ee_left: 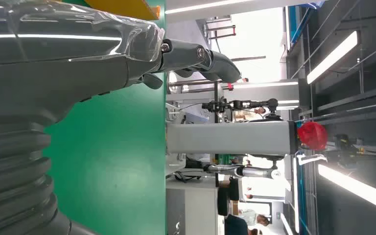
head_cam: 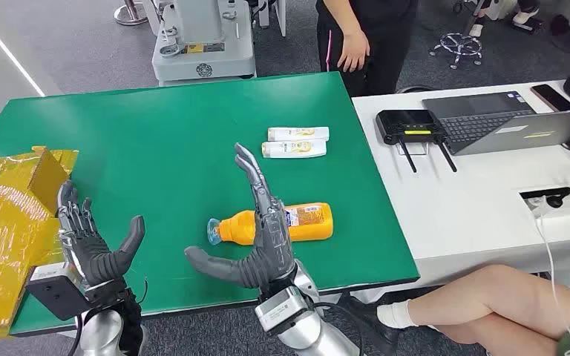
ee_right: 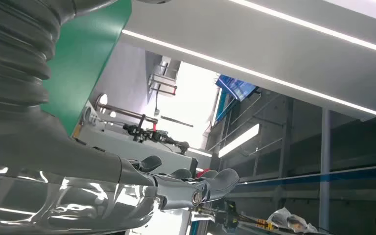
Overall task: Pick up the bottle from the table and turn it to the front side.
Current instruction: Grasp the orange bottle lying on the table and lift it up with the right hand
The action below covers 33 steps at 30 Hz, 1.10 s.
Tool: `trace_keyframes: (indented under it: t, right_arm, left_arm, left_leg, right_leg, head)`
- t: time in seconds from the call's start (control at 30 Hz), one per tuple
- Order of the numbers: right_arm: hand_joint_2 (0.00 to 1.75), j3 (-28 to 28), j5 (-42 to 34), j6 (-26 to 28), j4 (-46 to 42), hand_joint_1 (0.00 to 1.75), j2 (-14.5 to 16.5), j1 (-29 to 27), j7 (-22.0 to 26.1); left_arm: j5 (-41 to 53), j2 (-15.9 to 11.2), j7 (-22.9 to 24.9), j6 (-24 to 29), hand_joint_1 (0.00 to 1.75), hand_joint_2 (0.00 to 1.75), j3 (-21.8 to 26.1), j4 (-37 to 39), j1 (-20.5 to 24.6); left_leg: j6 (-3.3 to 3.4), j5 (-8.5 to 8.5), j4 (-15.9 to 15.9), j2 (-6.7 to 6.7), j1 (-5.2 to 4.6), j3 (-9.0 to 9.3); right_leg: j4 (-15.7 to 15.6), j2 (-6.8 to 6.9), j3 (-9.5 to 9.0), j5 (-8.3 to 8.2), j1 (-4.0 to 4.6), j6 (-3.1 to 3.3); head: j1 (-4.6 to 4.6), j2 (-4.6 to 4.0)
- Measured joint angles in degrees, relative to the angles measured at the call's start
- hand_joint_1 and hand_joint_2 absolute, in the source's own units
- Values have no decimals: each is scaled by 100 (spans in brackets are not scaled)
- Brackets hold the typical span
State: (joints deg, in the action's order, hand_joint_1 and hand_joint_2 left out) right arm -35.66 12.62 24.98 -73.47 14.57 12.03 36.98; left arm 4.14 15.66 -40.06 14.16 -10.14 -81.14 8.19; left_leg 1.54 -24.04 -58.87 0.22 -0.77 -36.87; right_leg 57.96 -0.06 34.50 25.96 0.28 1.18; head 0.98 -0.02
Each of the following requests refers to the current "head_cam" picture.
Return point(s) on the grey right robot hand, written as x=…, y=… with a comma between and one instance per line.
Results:
x=272, y=245

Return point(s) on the black smartphone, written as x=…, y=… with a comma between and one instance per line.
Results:
x=553, y=97

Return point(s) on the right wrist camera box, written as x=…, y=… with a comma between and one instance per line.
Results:
x=280, y=309

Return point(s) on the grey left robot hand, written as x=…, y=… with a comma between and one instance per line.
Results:
x=90, y=255

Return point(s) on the white machine base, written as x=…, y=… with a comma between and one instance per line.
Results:
x=201, y=49

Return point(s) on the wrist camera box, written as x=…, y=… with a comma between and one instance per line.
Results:
x=280, y=309
x=54, y=290

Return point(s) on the orange bottle with clear cap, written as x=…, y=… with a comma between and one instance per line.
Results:
x=314, y=221

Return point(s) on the person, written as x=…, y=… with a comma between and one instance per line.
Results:
x=388, y=39
x=526, y=14
x=501, y=304

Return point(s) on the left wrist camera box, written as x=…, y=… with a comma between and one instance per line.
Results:
x=54, y=290

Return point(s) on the yellow cardboard box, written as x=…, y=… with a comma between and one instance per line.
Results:
x=0, y=211

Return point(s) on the grey laptop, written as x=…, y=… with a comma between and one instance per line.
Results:
x=477, y=123

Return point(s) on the white shampoo bottle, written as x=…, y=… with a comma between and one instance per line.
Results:
x=297, y=133
x=292, y=149

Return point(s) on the metal stanchion base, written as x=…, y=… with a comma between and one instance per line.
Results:
x=130, y=14

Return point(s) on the black remote controller with antennas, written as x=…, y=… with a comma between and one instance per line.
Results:
x=403, y=123

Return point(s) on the office chair base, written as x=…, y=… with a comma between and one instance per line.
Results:
x=457, y=46

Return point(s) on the person's right hand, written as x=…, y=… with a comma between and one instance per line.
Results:
x=354, y=49

